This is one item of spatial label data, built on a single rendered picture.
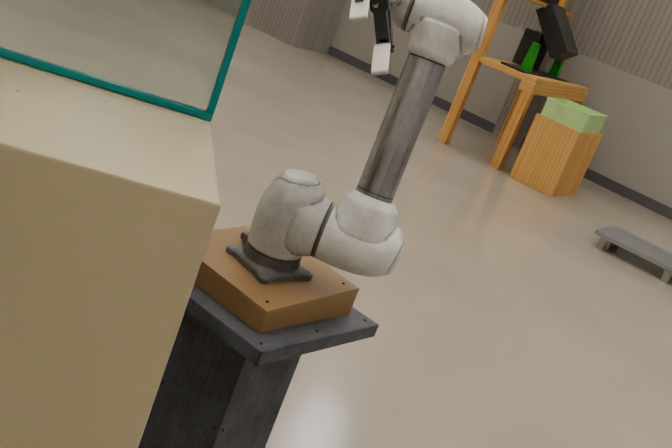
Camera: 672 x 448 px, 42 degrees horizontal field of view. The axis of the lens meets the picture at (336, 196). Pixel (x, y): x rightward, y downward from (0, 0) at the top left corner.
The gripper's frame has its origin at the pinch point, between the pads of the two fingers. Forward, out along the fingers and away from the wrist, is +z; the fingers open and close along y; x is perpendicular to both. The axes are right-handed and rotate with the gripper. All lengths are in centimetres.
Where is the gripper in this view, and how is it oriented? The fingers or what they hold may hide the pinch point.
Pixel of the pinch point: (369, 42)
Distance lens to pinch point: 152.6
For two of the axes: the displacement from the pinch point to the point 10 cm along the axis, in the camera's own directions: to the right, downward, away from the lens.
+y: -2.9, -5.5, -7.8
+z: -1.1, 8.3, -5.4
